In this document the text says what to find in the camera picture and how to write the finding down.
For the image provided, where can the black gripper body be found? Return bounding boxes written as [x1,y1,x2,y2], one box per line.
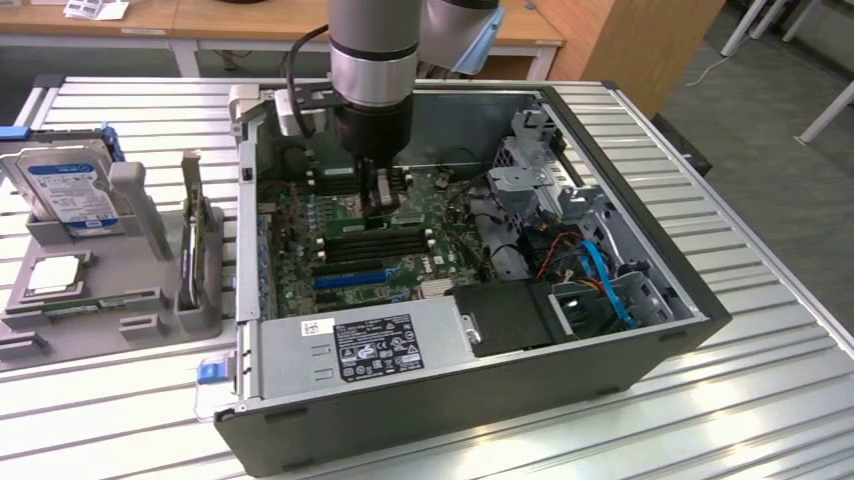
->
[336,99,414,170]

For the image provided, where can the black RAM slot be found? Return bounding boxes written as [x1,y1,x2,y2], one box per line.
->
[318,237,432,255]
[319,244,430,263]
[318,229,434,248]
[339,221,434,239]

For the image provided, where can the green RAM stick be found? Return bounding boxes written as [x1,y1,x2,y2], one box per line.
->
[4,296,129,317]

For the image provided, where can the black expansion slot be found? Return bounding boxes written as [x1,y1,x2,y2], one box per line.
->
[311,259,387,279]

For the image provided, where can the blue expansion slot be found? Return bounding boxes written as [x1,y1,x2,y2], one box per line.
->
[312,271,396,292]

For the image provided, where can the green motherboard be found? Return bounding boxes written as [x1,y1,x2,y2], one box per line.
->
[255,144,496,321]

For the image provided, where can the silver chipset heatsink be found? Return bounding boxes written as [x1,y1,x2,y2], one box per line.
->
[418,278,458,302]

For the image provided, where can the graphics card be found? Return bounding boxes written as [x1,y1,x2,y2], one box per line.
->
[175,148,227,312]

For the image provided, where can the wooden desk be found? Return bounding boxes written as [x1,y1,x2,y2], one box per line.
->
[0,0,568,80]

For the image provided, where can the black power supply label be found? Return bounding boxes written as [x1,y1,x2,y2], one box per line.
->
[331,313,423,385]

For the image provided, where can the metal disk bay cage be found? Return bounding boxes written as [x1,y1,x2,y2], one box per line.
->
[484,105,692,334]

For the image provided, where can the grey power supply unit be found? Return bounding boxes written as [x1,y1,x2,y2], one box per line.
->
[255,308,483,402]

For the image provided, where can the blue disk caddy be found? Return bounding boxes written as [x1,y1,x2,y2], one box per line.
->
[0,122,120,169]

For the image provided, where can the wooden cabinet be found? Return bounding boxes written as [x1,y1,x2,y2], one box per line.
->
[546,0,730,117]

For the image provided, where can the blue clamp block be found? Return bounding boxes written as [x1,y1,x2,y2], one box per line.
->
[197,353,236,387]

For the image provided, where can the hard disk with blue label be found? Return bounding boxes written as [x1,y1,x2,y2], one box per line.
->
[0,143,127,237]

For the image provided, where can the black PC case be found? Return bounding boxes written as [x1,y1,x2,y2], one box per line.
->
[212,82,734,480]

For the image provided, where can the white papers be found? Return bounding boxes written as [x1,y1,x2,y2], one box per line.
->
[61,0,132,22]

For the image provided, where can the silver CPU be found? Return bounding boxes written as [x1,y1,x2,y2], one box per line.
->
[24,255,87,297]

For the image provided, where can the grey parts rack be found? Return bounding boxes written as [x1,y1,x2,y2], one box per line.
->
[0,144,229,372]

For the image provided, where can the white table legs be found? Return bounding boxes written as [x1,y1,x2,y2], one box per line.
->
[718,0,854,57]

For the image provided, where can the white table leg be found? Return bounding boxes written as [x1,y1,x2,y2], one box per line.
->
[795,78,854,145]

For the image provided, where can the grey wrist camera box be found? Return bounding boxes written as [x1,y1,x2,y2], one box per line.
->
[275,91,328,139]

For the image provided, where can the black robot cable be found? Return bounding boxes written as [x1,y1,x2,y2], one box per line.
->
[284,23,334,151]

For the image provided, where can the red and black wires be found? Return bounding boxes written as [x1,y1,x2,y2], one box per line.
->
[530,219,588,286]

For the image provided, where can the blue flat wire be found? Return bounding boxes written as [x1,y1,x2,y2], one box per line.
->
[578,238,636,332]

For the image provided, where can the white floor cable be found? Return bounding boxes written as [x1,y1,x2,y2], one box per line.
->
[682,53,730,88]

